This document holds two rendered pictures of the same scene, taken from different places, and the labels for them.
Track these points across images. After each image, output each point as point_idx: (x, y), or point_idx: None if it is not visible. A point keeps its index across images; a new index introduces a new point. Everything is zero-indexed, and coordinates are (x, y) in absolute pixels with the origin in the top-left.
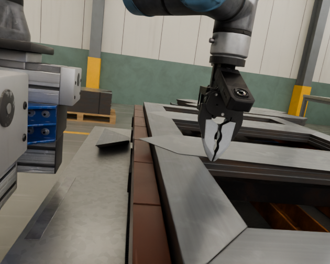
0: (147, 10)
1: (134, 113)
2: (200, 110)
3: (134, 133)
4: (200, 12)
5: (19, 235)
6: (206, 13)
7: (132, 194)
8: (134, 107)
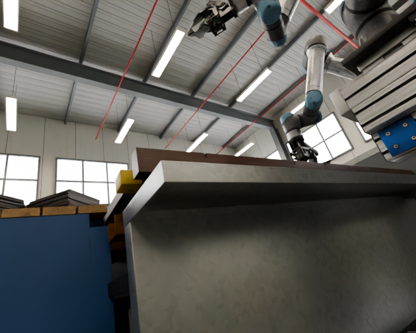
0: (319, 108)
1: (240, 156)
2: (315, 154)
3: (312, 162)
4: (314, 122)
5: None
6: (312, 123)
7: (364, 168)
8: (182, 151)
